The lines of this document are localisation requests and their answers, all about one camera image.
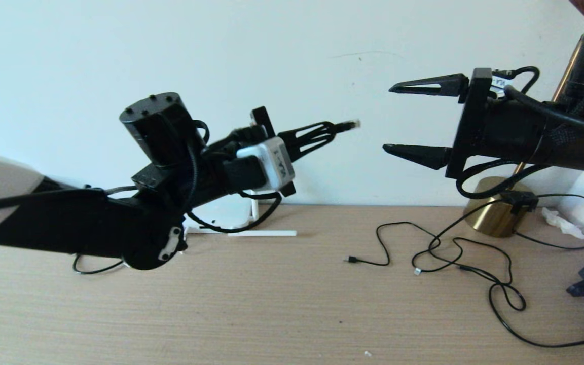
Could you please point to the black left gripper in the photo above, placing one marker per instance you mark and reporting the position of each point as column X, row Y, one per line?
column 261, row 124

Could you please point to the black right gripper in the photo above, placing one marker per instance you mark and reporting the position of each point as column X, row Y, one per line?
column 474, row 126

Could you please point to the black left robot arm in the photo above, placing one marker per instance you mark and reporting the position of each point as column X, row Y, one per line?
column 69, row 228

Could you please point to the white router with antennas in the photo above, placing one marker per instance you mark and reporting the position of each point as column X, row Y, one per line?
column 231, row 213

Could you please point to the brass desk lamp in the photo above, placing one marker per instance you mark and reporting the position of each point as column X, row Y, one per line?
column 489, row 213

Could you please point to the crumpled white tissue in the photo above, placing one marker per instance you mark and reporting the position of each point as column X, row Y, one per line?
column 558, row 222

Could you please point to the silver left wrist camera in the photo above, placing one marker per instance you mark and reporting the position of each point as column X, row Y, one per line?
column 277, row 162

